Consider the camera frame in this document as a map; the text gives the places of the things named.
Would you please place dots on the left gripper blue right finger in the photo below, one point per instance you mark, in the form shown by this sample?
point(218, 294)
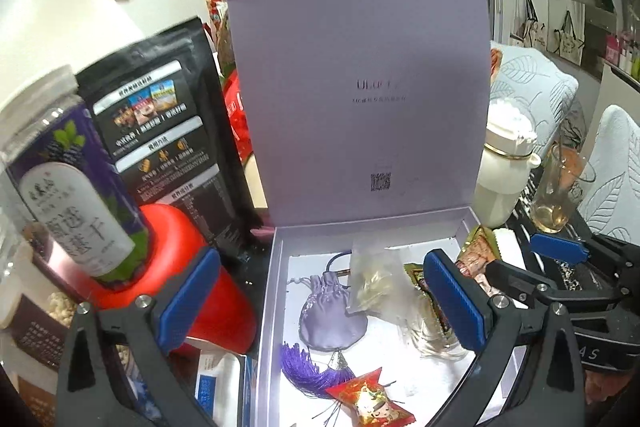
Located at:
point(460, 298)

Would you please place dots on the far white leaf chair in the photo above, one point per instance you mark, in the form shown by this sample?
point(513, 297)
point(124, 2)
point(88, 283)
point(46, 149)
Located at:
point(533, 82)

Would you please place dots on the open lavender gift box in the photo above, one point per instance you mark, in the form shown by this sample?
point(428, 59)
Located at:
point(367, 119)

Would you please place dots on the near white leaf chair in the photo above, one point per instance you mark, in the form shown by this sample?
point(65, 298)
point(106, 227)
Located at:
point(612, 204)

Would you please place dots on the small red candy packet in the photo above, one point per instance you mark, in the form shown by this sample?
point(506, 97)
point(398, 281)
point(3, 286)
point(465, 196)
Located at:
point(367, 399)

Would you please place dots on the clear bag of nuts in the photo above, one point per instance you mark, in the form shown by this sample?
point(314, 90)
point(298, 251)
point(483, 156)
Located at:
point(378, 283)

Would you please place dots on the black foil pouch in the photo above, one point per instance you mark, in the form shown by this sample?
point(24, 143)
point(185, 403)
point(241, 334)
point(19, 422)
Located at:
point(159, 109)

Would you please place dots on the blue white carton box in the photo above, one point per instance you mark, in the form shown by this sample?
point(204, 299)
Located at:
point(225, 387)

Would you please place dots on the clear drinking glass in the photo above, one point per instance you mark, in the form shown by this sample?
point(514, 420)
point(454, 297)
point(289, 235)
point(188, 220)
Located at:
point(565, 180)

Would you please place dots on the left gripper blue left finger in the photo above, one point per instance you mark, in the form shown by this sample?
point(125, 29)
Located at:
point(181, 299)

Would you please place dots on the red plastic container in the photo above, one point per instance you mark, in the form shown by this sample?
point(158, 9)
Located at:
point(227, 318)

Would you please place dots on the multicolour snack bag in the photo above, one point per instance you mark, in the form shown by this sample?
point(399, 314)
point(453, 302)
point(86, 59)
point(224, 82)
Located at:
point(480, 248)

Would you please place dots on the purple silk sachet with tassel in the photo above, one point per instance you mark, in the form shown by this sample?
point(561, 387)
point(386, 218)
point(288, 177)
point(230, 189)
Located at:
point(326, 328)

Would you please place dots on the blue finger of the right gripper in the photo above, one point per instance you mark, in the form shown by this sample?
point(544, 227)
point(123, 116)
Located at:
point(559, 249)

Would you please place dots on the dark red chocolate packet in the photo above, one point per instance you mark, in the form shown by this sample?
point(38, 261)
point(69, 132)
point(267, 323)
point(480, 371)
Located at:
point(416, 276)

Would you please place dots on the purple label mulberry jar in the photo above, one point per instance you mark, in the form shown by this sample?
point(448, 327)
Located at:
point(66, 179)

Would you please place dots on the white ceramic jar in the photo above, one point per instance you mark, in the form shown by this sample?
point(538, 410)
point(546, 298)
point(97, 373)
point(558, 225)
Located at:
point(508, 158)

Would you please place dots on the white leaf chair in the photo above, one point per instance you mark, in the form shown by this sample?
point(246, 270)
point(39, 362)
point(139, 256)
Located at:
point(533, 82)
point(612, 204)

